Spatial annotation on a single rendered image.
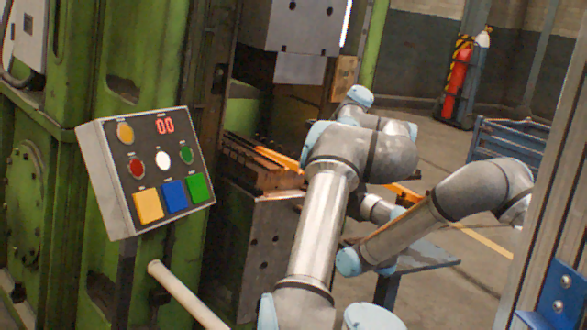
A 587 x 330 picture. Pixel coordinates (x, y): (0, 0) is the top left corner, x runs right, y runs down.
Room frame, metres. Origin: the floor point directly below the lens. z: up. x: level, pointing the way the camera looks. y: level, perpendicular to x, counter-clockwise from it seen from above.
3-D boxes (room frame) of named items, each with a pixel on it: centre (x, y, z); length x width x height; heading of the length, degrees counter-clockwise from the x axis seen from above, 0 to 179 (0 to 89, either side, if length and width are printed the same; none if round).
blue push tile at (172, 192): (1.49, 0.29, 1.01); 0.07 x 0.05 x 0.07; 156
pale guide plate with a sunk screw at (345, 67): (2.28, -0.12, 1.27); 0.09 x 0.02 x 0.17; 131
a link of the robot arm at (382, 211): (1.64, -0.29, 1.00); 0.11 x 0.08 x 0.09; 41
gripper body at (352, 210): (1.76, -0.19, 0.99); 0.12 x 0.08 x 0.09; 41
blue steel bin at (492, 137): (5.45, -2.19, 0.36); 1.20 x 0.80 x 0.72; 37
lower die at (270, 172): (2.13, 0.17, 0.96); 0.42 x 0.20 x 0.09; 41
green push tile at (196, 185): (1.58, 0.25, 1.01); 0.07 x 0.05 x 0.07; 156
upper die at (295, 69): (2.13, 0.17, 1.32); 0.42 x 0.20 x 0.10; 41
